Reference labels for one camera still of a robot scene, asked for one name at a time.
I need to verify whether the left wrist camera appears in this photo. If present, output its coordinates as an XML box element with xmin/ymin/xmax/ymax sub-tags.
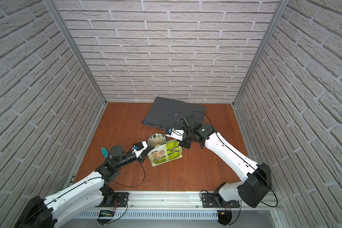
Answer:
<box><xmin>132</xmin><ymin>141</ymin><xmax>148</xmax><ymax>158</ymax></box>

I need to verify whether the green oats bag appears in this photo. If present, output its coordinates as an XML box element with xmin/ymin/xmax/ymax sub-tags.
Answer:
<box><xmin>148</xmin><ymin>140</ymin><xmax>182</xmax><ymax>167</ymax></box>

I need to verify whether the green leaf pattern bowl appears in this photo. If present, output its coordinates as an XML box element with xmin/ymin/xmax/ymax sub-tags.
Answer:
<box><xmin>147</xmin><ymin>133</ymin><xmax>166</xmax><ymax>146</ymax></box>

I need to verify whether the teal handled tool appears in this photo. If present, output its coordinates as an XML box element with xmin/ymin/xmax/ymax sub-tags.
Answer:
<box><xmin>101</xmin><ymin>147</ymin><xmax>109</xmax><ymax>159</ymax></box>

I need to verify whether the aluminium corner post left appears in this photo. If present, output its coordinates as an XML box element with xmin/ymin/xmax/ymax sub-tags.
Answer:
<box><xmin>43</xmin><ymin>0</ymin><xmax>107</xmax><ymax>106</ymax></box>

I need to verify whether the small green circuit board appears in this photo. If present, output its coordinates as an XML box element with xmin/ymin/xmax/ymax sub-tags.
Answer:
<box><xmin>99</xmin><ymin>210</ymin><xmax>115</xmax><ymax>218</ymax></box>

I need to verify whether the aluminium front rail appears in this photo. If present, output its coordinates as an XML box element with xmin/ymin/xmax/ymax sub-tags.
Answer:
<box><xmin>115</xmin><ymin>191</ymin><xmax>282</xmax><ymax>211</ymax></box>

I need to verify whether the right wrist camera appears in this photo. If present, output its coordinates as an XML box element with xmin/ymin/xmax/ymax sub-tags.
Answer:
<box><xmin>165</xmin><ymin>128</ymin><xmax>185</xmax><ymax>141</ymax></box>

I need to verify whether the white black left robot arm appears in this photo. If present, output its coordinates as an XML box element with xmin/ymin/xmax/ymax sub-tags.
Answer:
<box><xmin>14</xmin><ymin>142</ymin><xmax>154</xmax><ymax>228</ymax></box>

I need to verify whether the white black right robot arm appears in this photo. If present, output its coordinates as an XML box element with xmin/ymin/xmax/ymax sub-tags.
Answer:
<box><xmin>180</xmin><ymin>124</ymin><xmax>272</xmax><ymax>208</ymax></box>

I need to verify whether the round black connector box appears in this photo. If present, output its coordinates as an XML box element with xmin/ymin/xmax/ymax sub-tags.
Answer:
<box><xmin>217</xmin><ymin>211</ymin><xmax>233</xmax><ymax>226</ymax></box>

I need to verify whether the aluminium corner post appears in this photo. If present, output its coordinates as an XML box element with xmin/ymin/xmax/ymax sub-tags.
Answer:
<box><xmin>43</xmin><ymin>0</ymin><xmax>107</xmax><ymax>106</ymax></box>
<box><xmin>232</xmin><ymin>0</ymin><xmax>289</xmax><ymax>108</ymax></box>

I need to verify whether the grey blue network switch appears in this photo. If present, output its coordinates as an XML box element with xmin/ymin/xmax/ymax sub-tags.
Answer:
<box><xmin>142</xmin><ymin>97</ymin><xmax>206</xmax><ymax>130</ymax></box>

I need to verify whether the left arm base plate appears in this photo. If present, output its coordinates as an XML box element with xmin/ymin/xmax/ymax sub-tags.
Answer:
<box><xmin>98</xmin><ymin>192</ymin><xmax>130</xmax><ymax>208</ymax></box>

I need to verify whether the aluminium corner post right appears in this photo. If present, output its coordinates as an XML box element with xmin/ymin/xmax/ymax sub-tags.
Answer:
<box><xmin>232</xmin><ymin>0</ymin><xmax>289</xmax><ymax>108</ymax></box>

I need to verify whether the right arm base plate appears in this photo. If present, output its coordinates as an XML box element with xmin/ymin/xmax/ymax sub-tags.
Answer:
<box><xmin>199</xmin><ymin>191</ymin><xmax>240</xmax><ymax>209</ymax></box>

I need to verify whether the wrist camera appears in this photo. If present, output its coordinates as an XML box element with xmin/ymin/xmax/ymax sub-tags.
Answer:
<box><xmin>132</xmin><ymin>141</ymin><xmax>148</xmax><ymax>158</ymax></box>
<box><xmin>165</xmin><ymin>128</ymin><xmax>185</xmax><ymax>141</ymax></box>

